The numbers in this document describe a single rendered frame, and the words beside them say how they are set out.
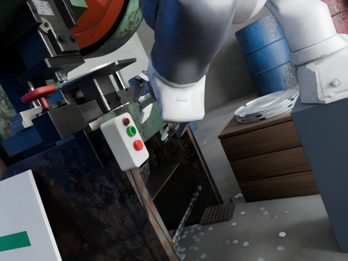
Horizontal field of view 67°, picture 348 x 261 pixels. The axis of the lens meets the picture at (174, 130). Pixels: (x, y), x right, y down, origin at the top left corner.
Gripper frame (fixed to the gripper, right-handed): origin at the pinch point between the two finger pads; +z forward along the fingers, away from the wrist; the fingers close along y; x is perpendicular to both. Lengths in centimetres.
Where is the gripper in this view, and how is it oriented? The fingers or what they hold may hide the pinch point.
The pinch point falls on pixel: (156, 122)
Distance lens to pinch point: 62.1
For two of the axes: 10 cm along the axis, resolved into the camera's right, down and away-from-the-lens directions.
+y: -7.8, -6.2, 0.7
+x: -5.9, 7.0, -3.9
